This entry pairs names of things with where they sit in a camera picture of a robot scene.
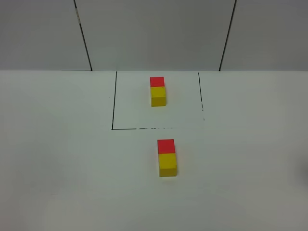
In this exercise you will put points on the yellow template block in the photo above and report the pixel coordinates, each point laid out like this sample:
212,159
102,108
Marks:
158,96

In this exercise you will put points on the red template block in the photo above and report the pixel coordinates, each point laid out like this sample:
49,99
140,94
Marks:
157,82

